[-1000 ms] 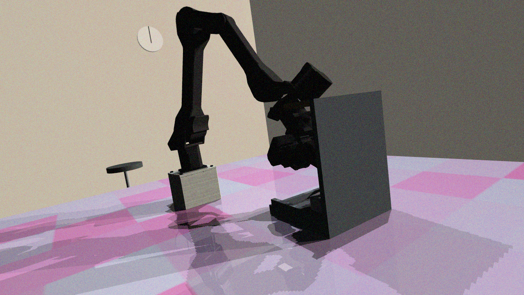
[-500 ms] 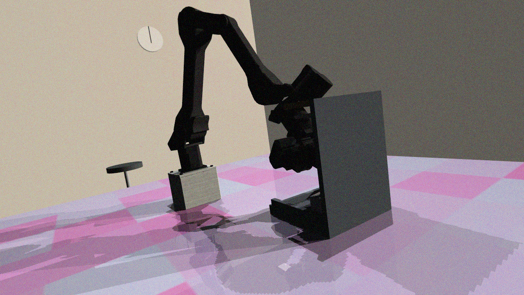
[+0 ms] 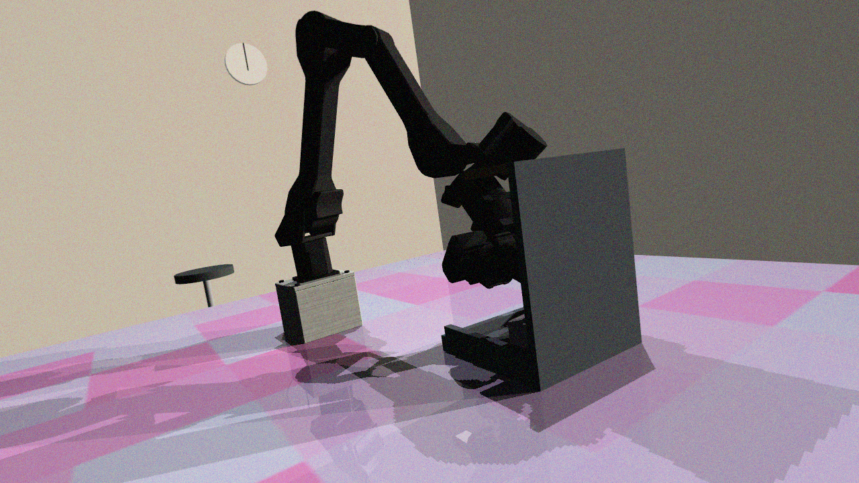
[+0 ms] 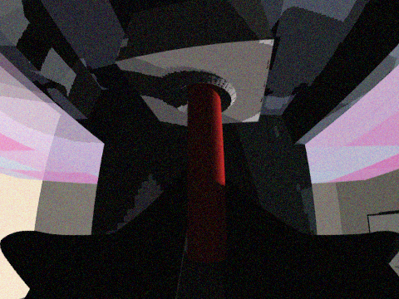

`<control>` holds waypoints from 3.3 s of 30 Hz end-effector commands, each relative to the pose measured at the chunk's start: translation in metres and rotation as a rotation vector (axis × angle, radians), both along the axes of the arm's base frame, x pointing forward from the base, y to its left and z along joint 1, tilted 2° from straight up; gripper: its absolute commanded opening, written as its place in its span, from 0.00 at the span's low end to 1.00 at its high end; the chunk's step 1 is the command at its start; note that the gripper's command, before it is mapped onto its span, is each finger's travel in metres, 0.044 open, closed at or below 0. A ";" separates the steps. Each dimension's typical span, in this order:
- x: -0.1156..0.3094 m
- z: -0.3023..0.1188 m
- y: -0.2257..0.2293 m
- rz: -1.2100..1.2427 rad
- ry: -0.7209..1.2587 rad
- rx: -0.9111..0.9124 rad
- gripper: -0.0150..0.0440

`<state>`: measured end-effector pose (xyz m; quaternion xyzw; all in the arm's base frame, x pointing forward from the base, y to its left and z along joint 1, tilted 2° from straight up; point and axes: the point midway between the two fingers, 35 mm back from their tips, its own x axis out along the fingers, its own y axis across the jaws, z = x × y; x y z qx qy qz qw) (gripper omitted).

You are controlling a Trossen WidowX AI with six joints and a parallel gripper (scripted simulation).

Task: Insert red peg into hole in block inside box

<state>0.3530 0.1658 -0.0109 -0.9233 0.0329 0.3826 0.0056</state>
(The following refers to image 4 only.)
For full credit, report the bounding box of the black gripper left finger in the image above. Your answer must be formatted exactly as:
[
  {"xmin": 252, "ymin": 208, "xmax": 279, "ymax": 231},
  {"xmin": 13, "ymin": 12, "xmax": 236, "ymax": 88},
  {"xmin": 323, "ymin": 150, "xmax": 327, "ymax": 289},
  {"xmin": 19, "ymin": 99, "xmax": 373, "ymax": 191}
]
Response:
[{"xmin": 0, "ymin": 169, "xmax": 189, "ymax": 299}]

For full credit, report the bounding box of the red cylinder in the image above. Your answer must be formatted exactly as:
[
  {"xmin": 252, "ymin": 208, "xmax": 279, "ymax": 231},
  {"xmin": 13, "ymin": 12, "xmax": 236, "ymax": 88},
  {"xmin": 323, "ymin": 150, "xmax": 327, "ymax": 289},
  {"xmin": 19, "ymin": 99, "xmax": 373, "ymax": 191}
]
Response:
[{"xmin": 187, "ymin": 83, "xmax": 227, "ymax": 262}]

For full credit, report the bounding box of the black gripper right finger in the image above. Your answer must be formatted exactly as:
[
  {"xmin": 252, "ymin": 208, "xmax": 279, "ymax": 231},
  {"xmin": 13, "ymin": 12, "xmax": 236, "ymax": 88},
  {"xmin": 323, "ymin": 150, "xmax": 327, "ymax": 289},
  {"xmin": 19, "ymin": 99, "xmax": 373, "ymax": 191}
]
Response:
[{"xmin": 219, "ymin": 177, "xmax": 399, "ymax": 299}]

